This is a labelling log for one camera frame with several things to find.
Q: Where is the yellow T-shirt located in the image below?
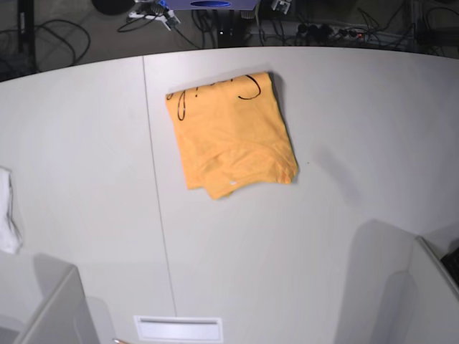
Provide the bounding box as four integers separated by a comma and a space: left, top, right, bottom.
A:
165, 72, 298, 199

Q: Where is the left grey bin wall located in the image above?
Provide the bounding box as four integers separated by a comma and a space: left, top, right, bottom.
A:
14, 265, 100, 344

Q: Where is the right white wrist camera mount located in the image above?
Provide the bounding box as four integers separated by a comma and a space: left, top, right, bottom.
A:
126, 1, 181, 31

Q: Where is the blue device box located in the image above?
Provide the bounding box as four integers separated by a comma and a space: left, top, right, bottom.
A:
162, 0, 258, 10

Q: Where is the white cloth at edge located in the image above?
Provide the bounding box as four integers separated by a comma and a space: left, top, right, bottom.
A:
0, 167, 23, 254

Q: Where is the right grey bin wall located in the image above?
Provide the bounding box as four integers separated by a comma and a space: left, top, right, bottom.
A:
407, 236, 458, 343

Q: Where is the white slotted table plate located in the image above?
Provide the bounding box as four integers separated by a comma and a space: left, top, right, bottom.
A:
133, 315, 224, 343

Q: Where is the grey bin wall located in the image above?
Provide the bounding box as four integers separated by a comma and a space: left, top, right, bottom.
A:
407, 236, 458, 343
14, 265, 100, 344

